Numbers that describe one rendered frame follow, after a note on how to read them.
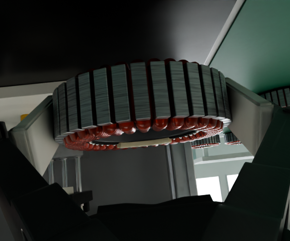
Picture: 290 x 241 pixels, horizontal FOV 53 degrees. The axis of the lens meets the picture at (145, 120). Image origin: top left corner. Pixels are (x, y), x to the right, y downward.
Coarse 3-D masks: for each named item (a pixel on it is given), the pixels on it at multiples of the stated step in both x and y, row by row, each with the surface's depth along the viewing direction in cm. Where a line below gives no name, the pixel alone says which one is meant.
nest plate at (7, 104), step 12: (36, 84) 28; (48, 84) 28; (0, 96) 28; (12, 96) 28; (24, 96) 28; (36, 96) 28; (0, 108) 31; (12, 108) 31; (24, 108) 32; (0, 120) 36; (12, 120) 36
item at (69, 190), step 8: (64, 160) 48; (48, 168) 48; (64, 168) 48; (80, 168) 48; (48, 176) 47; (64, 176) 47; (80, 176) 47; (64, 184) 47; (80, 184) 47; (72, 192) 40; (80, 192) 44; (88, 192) 48; (80, 200) 42; (88, 200) 47
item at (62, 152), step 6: (60, 144) 46; (60, 150) 46; (66, 150) 46; (72, 150) 46; (54, 156) 46; (60, 156) 46; (66, 156) 46; (72, 156) 46; (78, 156) 47; (84, 156) 48
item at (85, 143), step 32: (160, 64) 14; (192, 64) 15; (64, 96) 16; (96, 96) 14; (128, 96) 14; (160, 96) 14; (192, 96) 14; (224, 96) 16; (64, 128) 15; (96, 128) 15; (128, 128) 14; (160, 128) 14; (192, 128) 16
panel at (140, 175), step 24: (72, 168) 58; (96, 168) 58; (120, 168) 58; (144, 168) 58; (96, 192) 57; (120, 192) 57; (144, 192) 57; (168, 192) 57; (0, 216) 57; (0, 240) 56
